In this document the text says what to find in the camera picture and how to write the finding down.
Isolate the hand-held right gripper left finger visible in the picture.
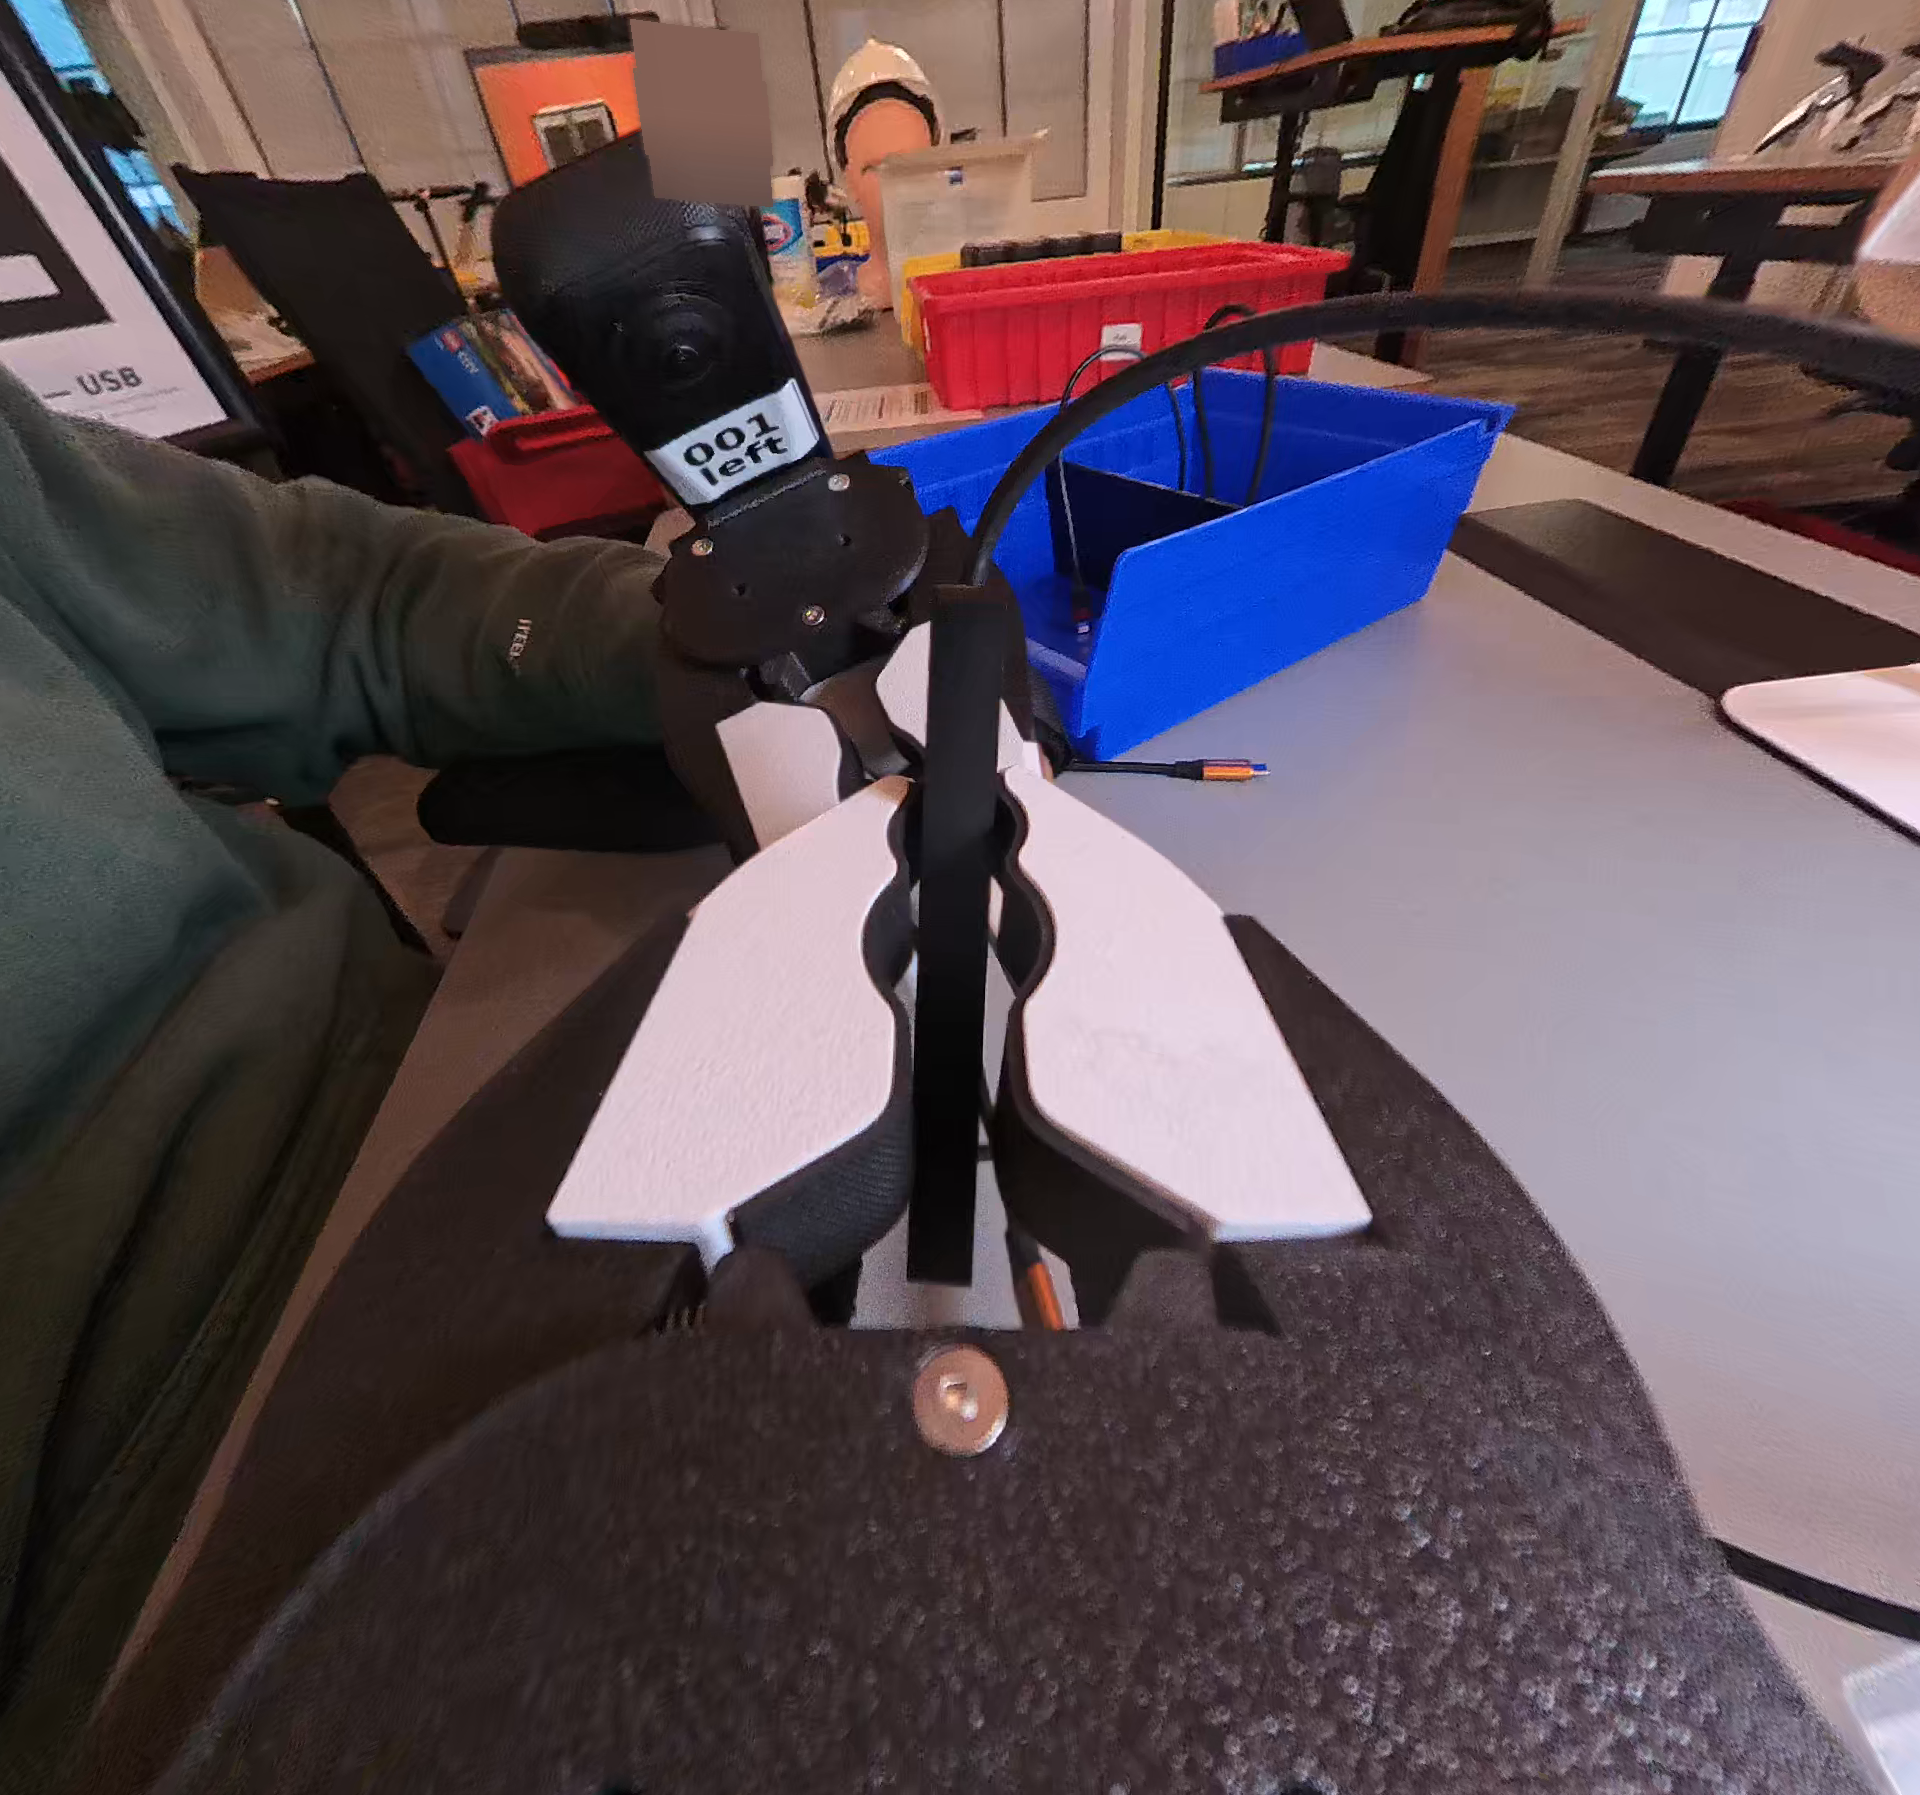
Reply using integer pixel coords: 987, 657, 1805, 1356
543, 776, 919, 1290

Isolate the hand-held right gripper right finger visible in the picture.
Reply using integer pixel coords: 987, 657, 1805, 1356
990, 770, 1380, 1335

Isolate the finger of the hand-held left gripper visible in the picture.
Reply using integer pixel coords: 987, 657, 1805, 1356
877, 616, 1059, 782
714, 693, 913, 852

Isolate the orange black USB cable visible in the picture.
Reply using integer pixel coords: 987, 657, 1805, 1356
1150, 306, 1292, 516

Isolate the blue plastic bin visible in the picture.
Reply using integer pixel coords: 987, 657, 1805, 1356
869, 364, 1514, 765

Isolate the white wipes canister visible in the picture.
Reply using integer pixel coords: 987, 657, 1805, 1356
762, 194, 821, 321

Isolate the blue printed box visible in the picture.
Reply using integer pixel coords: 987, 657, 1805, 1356
402, 306, 584, 446

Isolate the red plastic basket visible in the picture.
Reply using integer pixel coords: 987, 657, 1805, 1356
442, 407, 661, 542

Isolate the orange screen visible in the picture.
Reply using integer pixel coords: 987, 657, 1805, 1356
472, 47, 648, 188

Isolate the white paper sheet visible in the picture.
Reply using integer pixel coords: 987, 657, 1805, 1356
814, 384, 987, 433

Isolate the yellow plastic bin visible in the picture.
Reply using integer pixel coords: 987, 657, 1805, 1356
893, 225, 1220, 333

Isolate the black bin divider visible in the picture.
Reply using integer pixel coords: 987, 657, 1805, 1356
1054, 459, 1253, 616

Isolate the mannequin head white helmet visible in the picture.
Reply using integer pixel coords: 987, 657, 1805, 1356
821, 35, 946, 231

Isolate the white plastic container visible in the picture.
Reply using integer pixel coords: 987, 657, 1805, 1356
869, 131, 1054, 276

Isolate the black office chair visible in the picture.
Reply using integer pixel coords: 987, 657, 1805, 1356
174, 165, 482, 512

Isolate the red plastic bin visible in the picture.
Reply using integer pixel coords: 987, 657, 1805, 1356
905, 237, 1357, 420

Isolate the black floor lamp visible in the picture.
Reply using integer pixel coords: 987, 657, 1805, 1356
1145, 0, 1190, 194

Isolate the wooden standing desk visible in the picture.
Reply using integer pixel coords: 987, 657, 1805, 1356
1201, 15, 1587, 376

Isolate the wooden pillar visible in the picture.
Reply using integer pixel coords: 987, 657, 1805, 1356
1412, 0, 1542, 299

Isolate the black bag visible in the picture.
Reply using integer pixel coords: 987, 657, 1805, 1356
1385, 0, 1553, 47

